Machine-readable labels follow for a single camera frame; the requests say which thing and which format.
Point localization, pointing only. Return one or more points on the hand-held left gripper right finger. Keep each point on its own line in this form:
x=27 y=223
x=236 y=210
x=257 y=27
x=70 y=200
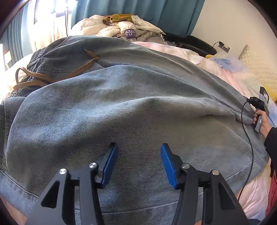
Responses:
x=167 y=166

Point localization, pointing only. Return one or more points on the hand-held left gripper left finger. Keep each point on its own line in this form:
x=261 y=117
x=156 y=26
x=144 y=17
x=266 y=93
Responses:
x=110 y=164

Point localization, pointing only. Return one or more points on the blue denim jeans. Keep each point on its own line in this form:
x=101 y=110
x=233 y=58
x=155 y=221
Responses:
x=129 y=108

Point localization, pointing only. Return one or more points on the person's right forearm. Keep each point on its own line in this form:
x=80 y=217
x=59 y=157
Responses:
x=271 y=140

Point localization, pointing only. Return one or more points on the pile of beige clothes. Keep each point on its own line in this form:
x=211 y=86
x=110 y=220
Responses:
x=90 y=26

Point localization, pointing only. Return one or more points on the person's right hand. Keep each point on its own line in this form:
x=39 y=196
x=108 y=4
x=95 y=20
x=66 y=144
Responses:
x=264 y=125

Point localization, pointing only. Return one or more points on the yellow plush toy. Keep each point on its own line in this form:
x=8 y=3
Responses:
x=272 y=93

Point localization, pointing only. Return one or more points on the cream quilted headboard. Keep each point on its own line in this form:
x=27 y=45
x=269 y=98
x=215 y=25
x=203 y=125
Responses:
x=257 y=62

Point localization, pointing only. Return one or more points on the black leather armchair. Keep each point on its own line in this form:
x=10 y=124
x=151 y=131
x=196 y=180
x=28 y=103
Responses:
x=194 y=42

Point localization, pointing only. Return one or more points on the pastel tie-dye duvet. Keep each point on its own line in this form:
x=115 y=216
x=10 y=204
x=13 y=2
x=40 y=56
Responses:
x=257 y=194

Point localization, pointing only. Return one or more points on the blue curtain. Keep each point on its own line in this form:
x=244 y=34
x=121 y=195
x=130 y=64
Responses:
x=173 y=15
x=15 y=36

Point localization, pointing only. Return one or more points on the grey garment with purple label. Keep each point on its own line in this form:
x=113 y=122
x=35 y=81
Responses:
x=149 y=36

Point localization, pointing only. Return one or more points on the mustard yellow garment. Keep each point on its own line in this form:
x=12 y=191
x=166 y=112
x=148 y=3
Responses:
x=118 y=17

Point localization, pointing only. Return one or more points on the bright window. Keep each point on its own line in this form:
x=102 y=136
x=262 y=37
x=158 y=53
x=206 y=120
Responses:
x=43 y=8

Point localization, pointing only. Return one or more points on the wall socket with charger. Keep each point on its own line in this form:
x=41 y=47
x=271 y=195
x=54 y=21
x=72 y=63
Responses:
x=225 y=46

